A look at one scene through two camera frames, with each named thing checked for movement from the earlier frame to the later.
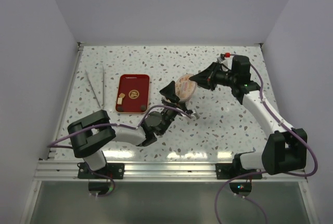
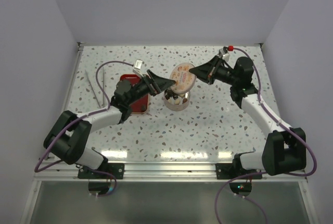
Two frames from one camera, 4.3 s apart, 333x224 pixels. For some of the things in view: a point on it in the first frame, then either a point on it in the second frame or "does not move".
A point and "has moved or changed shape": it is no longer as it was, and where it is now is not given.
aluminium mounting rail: (55, 171) does not move
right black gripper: (202, 78) → (207, 72)
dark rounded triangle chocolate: (143, 108) does not move
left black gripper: (169, 92) → (155, 84)
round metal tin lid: (186, 88) has moved or changed shape
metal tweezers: (101, 107) does not move
